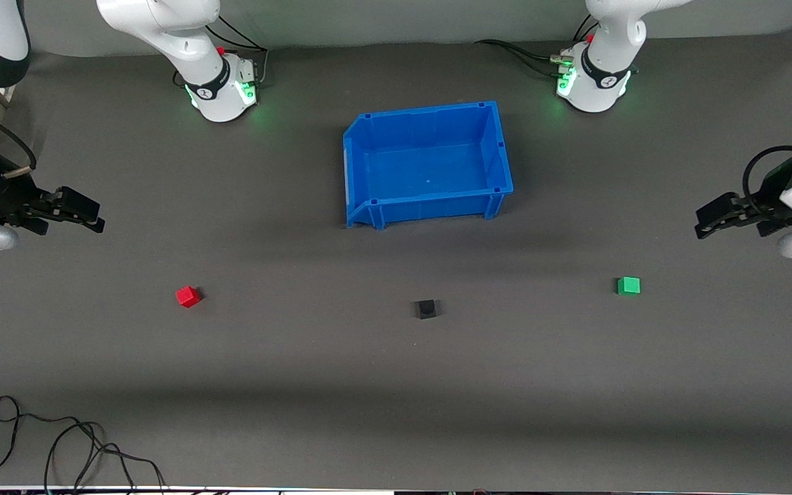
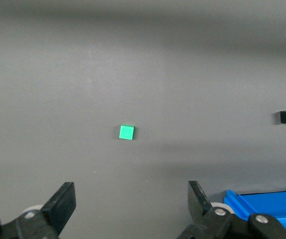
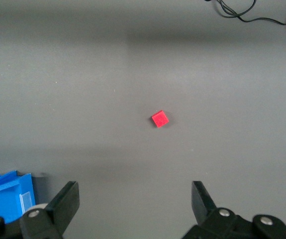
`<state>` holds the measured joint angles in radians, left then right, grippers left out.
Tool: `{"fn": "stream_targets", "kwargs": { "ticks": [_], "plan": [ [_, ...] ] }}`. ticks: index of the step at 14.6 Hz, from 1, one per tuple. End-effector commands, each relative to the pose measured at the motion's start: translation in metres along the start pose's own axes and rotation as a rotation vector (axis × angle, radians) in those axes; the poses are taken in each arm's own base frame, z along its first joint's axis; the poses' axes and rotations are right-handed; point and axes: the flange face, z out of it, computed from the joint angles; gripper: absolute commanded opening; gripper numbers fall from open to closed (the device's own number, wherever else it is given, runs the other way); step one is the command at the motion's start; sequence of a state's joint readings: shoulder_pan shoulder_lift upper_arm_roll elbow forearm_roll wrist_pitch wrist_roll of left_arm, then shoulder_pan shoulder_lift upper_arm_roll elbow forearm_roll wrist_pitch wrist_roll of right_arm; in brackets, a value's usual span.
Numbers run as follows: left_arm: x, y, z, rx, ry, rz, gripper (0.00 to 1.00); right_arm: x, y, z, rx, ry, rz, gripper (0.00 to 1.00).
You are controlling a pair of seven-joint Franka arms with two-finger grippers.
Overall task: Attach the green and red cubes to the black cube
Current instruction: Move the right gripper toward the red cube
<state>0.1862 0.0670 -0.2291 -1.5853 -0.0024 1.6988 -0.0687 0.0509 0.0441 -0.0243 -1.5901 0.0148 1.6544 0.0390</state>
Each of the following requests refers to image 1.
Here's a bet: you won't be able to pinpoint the blue plastic storage bin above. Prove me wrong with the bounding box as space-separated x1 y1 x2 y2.
342 101 514 230

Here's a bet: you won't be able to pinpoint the left arm wrist cable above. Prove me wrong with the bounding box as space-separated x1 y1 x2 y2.
742 146 792 221

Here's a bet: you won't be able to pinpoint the loose thin black cable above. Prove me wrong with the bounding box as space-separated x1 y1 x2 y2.
0 395 166 494

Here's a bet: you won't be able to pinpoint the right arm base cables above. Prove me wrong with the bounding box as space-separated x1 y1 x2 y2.
205 16 270 89

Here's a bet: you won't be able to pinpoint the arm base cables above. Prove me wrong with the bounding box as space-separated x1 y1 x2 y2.
205 16 270 89
475 14 600 78

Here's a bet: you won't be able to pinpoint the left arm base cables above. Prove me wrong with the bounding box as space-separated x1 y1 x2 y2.
475 14 600 78

